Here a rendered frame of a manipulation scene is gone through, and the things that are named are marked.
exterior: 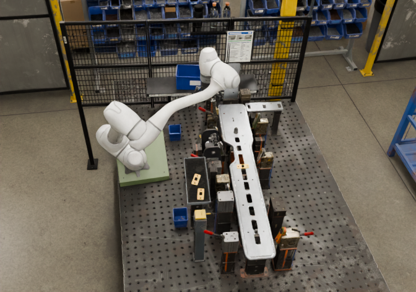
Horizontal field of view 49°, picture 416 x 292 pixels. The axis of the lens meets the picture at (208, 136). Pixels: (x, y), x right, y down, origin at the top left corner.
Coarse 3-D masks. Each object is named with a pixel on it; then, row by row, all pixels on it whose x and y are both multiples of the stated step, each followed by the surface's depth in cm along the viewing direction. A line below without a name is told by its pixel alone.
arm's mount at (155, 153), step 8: (160, 136) 339; (152, 144) 337; (160, 144) 338; (152, 152) 337; (160, 152) 338; (152, 160) 336; (160, 160) 337; (120, 168) 332; (152, 168) 336; (160, 168) 337; (120, 176) 332; (128, 176) 333; (136, 176) 334; (144, 176) 334; (152, 176) 335; (160, 176) 336; (168, 176) 338; (120, 184) 332; (128, 184) 334
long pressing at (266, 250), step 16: (224, 112) 352; (240, 112) 353; (224, 128) 339; (240, 128) 339; (240, 144) 327; (240, 176) 305; (256, 176) 306; (240, 192) 295; (256, 192) 296; (240, 208) 286; (256, 208) 286; (240, 224) 277; (272, 240) 270; (256, 256) 262; (272, 256) 262
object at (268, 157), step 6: (264, 156) 317; (270, 156) 313; (264, 162) 316; (270, 162) 317; (264, 168) 320; (270, 168) 321; (258, 174) 330; (264, 174) 326; (264, 180) 329; (264, 186) 334
